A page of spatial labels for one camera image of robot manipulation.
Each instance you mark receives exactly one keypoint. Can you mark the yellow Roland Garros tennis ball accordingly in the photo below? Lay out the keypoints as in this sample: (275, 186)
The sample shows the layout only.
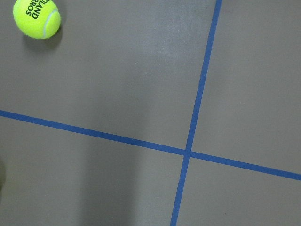
(38, 19)

